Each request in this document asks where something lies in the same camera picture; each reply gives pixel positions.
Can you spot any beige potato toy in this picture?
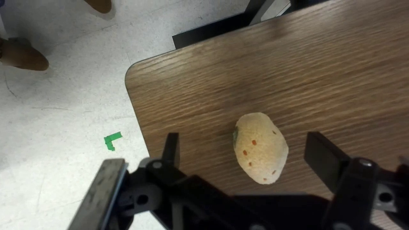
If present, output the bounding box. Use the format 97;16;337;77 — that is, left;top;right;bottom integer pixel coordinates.
231;111;290;185

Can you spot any green floor tape mark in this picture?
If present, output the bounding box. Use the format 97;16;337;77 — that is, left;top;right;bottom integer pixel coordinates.
103;130;124;152

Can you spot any black metal pole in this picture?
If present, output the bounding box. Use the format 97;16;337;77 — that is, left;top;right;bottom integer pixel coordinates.
171;0;330;49

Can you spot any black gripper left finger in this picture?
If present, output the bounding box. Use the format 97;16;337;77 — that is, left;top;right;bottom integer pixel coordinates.
144;131;240;214

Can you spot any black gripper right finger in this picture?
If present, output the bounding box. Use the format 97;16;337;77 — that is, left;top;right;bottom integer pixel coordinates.
303;130;409;214

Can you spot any brown shoe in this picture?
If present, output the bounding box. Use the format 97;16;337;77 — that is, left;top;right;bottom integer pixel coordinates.
84;0;114;14
0;37;50;71

